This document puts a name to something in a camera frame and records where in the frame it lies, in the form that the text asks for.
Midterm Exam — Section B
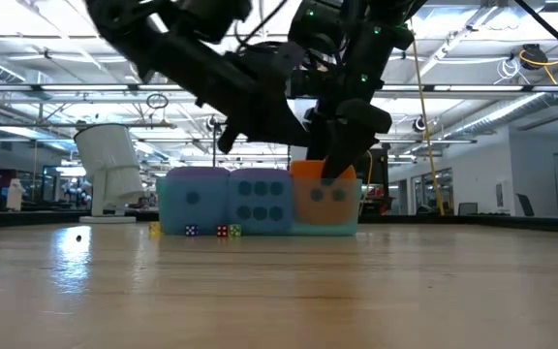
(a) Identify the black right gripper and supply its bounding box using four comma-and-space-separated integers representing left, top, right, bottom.
304, 61, 394, 180

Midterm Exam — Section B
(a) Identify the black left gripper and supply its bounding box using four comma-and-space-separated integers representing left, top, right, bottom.
148, 32, 312, 155

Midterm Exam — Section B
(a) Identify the large orange foam die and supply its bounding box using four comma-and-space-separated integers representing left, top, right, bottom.
289, 159, 359, 227

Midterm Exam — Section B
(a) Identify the large purple foam die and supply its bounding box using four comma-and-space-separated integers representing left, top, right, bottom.
161, 166, 233, 237
227, 167, 295, 236

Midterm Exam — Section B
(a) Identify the black monitor screen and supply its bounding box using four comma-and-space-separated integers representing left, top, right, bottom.
368, 148, 389, 187

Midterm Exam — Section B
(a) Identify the teal translucent plastic bin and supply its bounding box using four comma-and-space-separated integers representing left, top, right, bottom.
155, 174, 364, 238

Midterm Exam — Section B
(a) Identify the white cylindrical device on stand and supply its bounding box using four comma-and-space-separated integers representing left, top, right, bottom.
74, 124, 145, 226

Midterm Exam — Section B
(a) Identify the long horizontal light bar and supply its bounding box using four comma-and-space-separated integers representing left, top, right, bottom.
0, 83, 558, 94

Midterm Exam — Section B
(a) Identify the black diagonal strut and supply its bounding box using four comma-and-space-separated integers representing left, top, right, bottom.
511, 0, 558, 64

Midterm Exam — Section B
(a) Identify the small white figure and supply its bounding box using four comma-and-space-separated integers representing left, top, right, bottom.
6, 177, 26, 212

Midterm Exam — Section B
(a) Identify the black rig frame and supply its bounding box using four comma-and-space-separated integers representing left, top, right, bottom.
211, 121, 223, 169

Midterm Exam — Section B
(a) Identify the yellow cable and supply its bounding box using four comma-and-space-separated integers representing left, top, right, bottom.
407, 18, 446, 217

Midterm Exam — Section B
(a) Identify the black metal table frame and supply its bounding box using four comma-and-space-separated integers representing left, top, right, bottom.
0, 210, 558, 235

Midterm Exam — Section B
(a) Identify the black ceiling cable reel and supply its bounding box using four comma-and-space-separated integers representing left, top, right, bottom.
519, 43, 550, 70

